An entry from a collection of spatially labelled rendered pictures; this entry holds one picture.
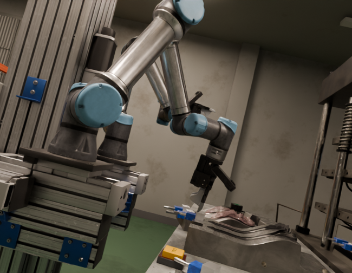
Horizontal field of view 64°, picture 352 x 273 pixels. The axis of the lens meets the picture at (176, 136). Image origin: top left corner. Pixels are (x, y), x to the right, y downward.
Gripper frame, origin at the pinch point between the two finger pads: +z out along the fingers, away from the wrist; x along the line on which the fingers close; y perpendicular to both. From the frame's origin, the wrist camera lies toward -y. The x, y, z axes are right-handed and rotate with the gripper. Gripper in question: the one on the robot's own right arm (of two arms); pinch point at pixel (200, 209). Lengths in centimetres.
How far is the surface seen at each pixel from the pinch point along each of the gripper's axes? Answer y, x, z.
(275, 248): -27.4, 8.3, -0.4
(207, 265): -6.9, 30.9, 3.9
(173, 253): 3.0, 24.8, 8.0
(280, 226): -31.3, -9.8, -3.5
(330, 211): -74, -80, -6
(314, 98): -113, -408, -130
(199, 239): -3.3, 9.1, 7.1
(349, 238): -78, -56, 0
